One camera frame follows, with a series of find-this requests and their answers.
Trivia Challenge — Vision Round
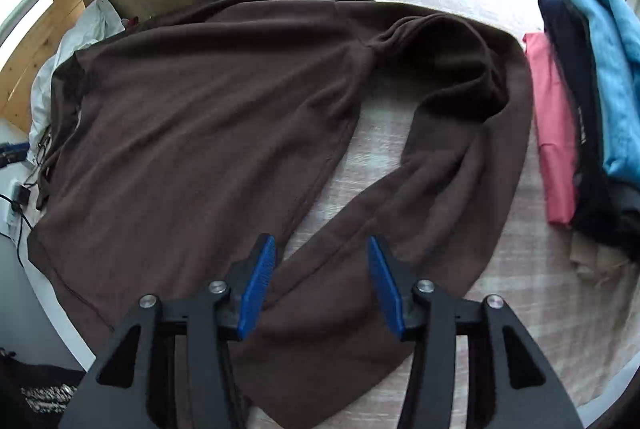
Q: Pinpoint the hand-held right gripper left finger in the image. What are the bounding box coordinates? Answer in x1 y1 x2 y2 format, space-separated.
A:
59 234 277 429

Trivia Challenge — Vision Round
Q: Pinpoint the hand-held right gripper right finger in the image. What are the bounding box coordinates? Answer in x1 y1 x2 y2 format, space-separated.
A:
367 235 586 429

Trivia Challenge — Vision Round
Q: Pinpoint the brown fleece garment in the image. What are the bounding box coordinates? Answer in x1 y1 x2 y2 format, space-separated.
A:
27 0 535 429

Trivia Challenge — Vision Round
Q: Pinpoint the plaid bed sheet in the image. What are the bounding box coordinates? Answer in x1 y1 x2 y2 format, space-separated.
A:
30 0 640 429

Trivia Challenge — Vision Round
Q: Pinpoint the beige folded garment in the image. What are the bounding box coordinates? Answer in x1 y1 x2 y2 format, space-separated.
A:
567 229 640 280

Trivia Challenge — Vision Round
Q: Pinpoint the pink folded garment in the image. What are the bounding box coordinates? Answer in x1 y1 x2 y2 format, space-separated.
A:
522 31 581 225

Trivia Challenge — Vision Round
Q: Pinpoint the person's black tweed jacket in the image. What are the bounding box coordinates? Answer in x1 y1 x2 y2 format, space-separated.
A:
0 349 88 429

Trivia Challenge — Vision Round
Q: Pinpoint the white power strip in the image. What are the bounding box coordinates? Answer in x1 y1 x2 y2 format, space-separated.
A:
7 181 32 230

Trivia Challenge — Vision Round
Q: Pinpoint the blue and black device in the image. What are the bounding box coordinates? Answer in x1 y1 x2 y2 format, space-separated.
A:
0 141 28 167

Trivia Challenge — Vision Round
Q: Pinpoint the dark navy folded garment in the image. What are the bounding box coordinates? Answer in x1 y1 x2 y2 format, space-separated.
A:
537 0 621 235

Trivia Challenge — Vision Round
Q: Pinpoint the white crumpled cloth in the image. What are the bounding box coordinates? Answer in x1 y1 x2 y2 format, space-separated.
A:
29 0 126 160

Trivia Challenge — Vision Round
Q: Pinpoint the blue folded garment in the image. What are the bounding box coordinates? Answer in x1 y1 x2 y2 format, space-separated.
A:
559 0 640 182

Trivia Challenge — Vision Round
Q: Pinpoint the pine wood slatted panel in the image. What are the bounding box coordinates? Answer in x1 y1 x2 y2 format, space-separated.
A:
0 0 86 132

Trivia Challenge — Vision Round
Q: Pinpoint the thin black cable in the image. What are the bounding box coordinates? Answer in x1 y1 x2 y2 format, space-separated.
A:
0 194 26 270

